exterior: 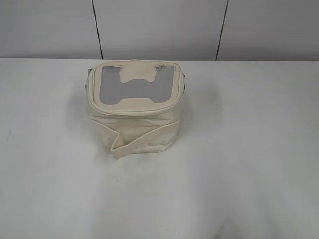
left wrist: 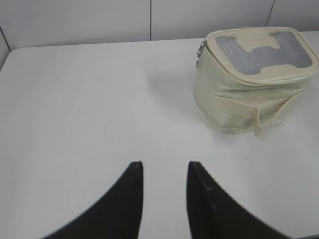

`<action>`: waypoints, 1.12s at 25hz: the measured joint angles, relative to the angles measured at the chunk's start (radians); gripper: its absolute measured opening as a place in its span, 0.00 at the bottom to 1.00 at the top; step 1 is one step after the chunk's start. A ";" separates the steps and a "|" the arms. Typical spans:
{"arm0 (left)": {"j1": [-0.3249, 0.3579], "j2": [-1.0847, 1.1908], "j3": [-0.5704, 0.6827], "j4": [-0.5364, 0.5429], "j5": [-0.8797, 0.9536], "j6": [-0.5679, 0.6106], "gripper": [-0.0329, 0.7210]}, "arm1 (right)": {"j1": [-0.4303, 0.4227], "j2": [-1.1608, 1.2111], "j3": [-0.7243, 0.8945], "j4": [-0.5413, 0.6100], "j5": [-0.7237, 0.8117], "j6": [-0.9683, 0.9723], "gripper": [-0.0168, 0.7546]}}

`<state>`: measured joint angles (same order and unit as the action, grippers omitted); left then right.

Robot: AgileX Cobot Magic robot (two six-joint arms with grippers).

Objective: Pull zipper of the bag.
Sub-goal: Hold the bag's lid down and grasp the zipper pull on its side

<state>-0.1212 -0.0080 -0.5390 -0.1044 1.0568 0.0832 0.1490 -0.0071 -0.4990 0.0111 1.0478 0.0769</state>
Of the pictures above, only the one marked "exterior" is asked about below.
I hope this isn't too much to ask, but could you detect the cream fabric zipper bag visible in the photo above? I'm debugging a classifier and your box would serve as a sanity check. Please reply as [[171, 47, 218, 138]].
[[85, 60, 185, 159]]

